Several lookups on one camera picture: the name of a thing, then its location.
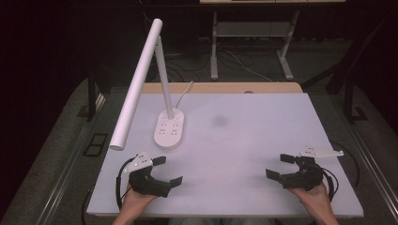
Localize black metal stand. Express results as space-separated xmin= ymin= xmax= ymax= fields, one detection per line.
xmin=299 ymin=10 xmax=370 ymax=125
xmin=76 ymin=70 xmax=111 ymax=123

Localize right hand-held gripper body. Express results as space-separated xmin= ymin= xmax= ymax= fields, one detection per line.
xmin=280 ymin=144 xmax=344 ymax=191

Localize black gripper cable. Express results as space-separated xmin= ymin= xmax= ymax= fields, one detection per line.
xmin=115 ymin=157 xmax=136 ymax=211
xmin=321 ymin=141 xmax=361 ymax=203

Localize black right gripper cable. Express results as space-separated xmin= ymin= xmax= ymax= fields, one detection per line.
xmin=321 ymin=141 xmax=361 ymax=203

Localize black floor cables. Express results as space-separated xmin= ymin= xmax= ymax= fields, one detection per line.
xmin=163 ymin=51 xmax=211 ymax=83

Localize person's right hand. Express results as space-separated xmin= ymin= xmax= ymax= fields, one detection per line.
xmin=287 ymin=182 xmax=334 ymax=217

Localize grey metal desk frame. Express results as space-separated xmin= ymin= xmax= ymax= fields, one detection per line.
xmin=209 ymin=9 xmax=301 ymax=83

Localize black floor frame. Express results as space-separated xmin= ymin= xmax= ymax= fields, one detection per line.
xmin=82 ymin=132 xmax=110 ymax=158

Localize white floor cable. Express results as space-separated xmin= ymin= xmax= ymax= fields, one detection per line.
xmin=224 ymin=49 xmax=274 ymax=83

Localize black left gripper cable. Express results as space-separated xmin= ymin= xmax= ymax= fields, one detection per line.
xmin=115 ymin=157 xmax=136 ymax=211

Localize white table mat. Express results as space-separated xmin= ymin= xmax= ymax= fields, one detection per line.
xmin=86 ymin=92 xmax=365 ymax=219

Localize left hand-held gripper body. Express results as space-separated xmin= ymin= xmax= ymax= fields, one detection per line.
xmin=123 ymin=151 xmax=172 ymax=199

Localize person's left hand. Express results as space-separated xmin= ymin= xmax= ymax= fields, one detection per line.
xmin=121 ymin=187 xmax=158 ymax=214

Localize white desk lamp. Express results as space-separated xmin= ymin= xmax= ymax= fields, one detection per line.
xmin=108 ymin=18 xmax=186 ymax=152

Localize white lamp cable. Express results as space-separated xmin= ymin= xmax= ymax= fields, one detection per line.
xmin=175 ymin=81 xmax=194 ymax=109

